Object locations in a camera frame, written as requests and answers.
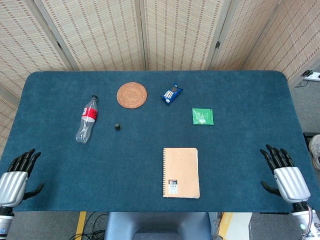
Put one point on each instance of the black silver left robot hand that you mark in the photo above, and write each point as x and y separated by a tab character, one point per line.
13	183

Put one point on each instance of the white power strip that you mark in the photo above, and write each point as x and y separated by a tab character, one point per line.
311	75

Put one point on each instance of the green flat sachet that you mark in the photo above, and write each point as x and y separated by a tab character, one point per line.
202	116

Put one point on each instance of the white sneaker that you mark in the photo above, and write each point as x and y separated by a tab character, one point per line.
315	150

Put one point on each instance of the yellow floor tape strip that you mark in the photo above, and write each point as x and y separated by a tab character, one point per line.
80	225

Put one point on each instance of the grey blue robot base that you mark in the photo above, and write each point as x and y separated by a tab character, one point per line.
155	225

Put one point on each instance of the clear plastic bottle red label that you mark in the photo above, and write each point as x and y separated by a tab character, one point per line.
87	120

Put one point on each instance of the round woven rattan coaster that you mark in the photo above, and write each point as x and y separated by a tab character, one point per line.
131	95

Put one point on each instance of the blue table cloth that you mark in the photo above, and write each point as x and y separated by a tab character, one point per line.
125	162

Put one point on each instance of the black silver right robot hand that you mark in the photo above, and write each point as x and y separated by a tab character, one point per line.
291	182

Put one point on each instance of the woven bamboo folding screen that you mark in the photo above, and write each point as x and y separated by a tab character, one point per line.
100	30

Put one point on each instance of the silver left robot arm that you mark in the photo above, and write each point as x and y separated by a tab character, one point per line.
5	221

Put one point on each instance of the black screen hinge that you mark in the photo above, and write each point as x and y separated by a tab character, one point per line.
59	44
217	45

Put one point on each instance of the blue snack packet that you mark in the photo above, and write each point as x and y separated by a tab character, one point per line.
172	94

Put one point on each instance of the yellow cardboard box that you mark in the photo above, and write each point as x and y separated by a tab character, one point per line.
232	225

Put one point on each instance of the small black bottle cap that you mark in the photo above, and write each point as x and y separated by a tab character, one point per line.
118	127

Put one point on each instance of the brown spiral notebook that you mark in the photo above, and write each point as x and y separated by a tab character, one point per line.
182	170

